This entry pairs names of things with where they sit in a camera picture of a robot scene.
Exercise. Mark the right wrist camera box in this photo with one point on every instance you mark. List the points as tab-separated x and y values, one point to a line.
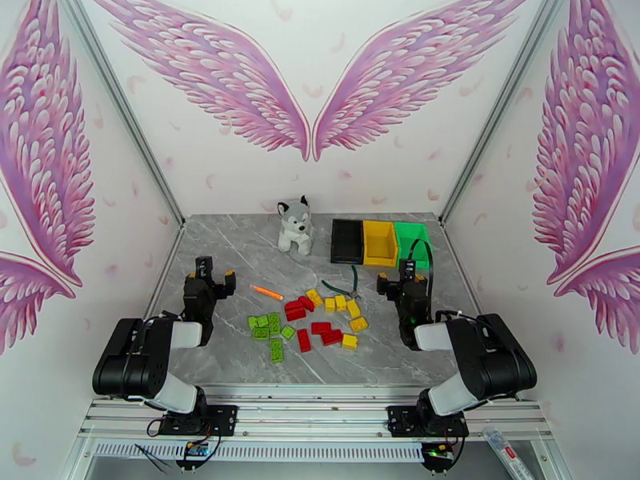
406	270

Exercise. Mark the aluminium frame post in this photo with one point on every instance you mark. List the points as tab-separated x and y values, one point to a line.
506	93
116	93

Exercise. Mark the black plastic bin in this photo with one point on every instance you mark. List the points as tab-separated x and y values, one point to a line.
347	241

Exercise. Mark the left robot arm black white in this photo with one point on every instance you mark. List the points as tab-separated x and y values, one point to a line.
130	363

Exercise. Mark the green plastic bin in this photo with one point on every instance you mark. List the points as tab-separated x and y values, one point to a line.
412	232

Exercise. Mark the thick red lego brick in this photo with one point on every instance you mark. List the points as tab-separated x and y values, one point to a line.
294	310

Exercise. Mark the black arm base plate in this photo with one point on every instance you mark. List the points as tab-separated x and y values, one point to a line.
400	421
220	418

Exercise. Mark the clear packaged tube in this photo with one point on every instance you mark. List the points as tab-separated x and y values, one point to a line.
507	453

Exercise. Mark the small circuit board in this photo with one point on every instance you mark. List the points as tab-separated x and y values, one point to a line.
439	451
197	449

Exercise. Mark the long green lego brick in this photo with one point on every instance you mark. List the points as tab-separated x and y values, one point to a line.
276	350
274	323

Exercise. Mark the grey white husky plush toy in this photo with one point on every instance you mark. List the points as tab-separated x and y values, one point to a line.
295	228

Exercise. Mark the yellow plastic bin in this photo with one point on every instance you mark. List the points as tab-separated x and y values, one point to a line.
380	243

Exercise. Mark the orange marker pen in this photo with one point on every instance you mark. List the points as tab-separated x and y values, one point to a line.
267	292

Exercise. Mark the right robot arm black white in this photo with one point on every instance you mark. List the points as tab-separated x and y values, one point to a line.
495	363

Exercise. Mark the long red lego brick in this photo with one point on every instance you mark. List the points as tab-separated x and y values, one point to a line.
303	340

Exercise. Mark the black tweezers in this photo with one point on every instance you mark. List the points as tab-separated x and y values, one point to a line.
152	456

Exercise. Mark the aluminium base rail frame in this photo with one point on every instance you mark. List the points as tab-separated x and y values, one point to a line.
310	408

